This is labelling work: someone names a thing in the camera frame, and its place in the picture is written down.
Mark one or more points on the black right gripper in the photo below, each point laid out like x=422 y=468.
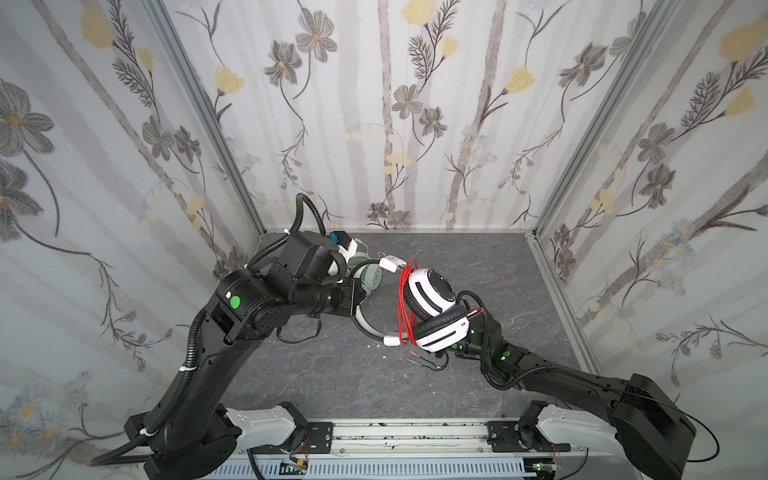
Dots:
x=466 y=344

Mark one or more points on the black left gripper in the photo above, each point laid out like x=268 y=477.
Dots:
x=349 y=297

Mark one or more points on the mint green headphones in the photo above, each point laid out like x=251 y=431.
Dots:
x=367 y=270

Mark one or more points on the white black headphones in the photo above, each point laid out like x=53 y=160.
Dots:
x=429 y=313

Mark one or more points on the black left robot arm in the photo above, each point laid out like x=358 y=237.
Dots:
x=189 y=434

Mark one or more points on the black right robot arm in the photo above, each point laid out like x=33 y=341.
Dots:
x=654 y=433

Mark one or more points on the white slotted cable duct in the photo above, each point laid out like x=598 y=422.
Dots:
x=376 y=468

